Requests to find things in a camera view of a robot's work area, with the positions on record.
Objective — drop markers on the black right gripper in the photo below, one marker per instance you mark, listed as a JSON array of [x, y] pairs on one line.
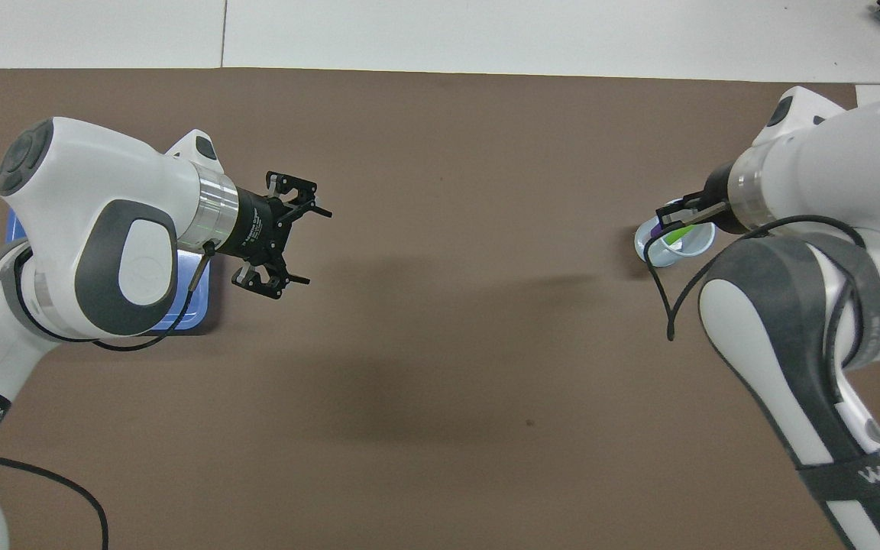
[[719, 198]]

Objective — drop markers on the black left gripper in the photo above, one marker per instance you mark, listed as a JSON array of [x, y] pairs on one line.
[[253, 229]]

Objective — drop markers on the green pen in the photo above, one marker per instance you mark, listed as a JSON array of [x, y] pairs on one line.
[[681, 235]]

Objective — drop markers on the purple pen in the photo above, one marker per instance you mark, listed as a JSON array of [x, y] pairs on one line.
[[660, 228]]

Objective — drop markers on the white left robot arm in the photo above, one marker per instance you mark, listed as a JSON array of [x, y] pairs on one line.
[[104, 168]]

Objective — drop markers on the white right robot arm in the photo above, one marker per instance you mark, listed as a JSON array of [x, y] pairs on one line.
[[829, 168]]

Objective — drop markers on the translucent plastic cup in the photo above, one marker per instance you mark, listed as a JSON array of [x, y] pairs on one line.
[[658, 256]]

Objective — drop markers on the blue plastic tray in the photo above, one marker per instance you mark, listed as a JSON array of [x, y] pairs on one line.
[[195, 305]]

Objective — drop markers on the brown table mat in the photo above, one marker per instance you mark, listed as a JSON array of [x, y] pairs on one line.
[[409, 382]]

